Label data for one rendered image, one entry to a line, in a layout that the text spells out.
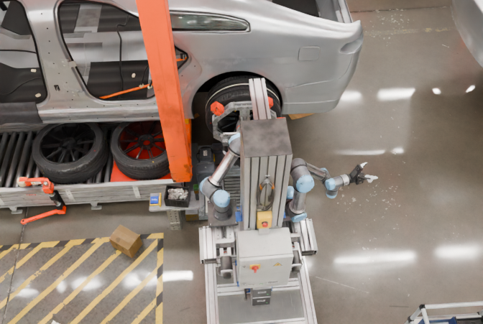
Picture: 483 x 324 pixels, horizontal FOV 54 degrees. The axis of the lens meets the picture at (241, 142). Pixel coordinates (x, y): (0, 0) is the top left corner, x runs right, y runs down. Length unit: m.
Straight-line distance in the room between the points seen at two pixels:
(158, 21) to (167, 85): 0.53
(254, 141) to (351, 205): 2.39
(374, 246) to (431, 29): 3.32
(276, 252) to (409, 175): 2.38
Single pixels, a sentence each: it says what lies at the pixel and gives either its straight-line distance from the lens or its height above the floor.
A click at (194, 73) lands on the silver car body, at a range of 3.90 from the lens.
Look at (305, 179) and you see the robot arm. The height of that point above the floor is 1.46.
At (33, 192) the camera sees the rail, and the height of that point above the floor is 0.36.
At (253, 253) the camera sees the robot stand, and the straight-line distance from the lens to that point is 3.03.
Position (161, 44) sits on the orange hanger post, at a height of 2.06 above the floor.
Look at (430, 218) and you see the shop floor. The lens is 4.88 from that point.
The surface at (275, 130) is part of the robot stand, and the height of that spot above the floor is 2.03.
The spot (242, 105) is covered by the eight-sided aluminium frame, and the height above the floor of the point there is 1.12.
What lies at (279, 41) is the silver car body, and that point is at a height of 1.60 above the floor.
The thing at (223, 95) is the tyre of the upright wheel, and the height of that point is 1.13.
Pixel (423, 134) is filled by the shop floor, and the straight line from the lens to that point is 5.47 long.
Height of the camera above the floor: 3.99
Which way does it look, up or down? 52 degrees down
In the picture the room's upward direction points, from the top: straight up
